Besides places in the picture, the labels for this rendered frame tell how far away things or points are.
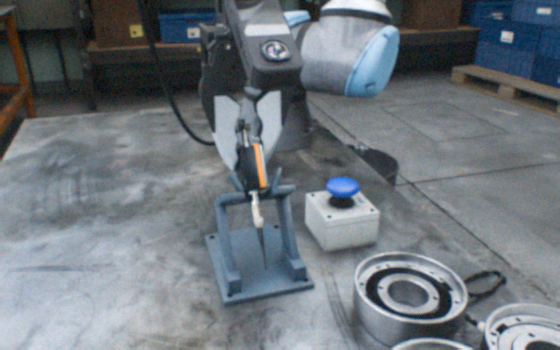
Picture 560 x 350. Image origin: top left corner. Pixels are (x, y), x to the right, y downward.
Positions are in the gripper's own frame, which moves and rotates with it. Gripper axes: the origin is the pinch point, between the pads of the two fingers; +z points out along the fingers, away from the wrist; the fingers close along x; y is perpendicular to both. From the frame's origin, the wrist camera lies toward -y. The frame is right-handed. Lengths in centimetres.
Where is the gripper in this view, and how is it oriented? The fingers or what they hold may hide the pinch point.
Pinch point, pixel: (248, 160)
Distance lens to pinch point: 51.8
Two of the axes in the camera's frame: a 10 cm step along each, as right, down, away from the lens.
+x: -9.6, 1.3, -2.6
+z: 0.0, 9.0, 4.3
